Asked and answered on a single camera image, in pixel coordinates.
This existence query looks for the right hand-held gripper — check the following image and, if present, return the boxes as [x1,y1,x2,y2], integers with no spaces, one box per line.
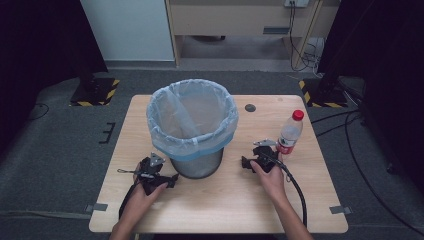
[241,138,280,174]

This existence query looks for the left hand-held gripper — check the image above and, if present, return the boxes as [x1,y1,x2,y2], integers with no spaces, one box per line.
[134,152,180,197]

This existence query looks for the clear plastic bottle red cap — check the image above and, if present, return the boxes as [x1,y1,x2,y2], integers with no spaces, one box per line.
[275,109,305,156]

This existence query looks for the grey metal trash bin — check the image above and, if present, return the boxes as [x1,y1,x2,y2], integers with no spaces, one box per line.
[169,147,225,180]

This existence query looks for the person's right hand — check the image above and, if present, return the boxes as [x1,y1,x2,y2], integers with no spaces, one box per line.
[249,159,290,203]

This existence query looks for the person's left hand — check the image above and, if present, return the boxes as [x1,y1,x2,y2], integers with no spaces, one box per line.
[120,162,170,223]

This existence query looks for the grey tape piece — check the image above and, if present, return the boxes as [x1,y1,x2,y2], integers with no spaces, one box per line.
[329,205,353,215]
[84,202,109,214]

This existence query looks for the light blue plastic bin bag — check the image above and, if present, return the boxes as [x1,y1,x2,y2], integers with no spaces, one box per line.
[145,78,240,163]

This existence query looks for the black stand base hazard stripes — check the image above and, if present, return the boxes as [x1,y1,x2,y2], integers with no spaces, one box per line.
[298,77,349,109]
[69,77,121,108]

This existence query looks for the black curtain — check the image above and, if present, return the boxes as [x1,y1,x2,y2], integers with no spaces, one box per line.
[0,0,109,158]
[317,0,424,194]

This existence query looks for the thin wire lanyard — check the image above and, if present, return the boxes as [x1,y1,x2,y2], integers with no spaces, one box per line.
[116,168,143,176]

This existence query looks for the thick black gripper cable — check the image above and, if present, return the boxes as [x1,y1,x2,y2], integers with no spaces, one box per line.
[275,159,308,228]

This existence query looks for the black hanging cables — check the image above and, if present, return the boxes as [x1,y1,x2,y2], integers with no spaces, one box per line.
[287,1,325,73]

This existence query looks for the thin black floor cable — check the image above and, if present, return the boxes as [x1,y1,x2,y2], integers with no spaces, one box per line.
[27,102,50,122]

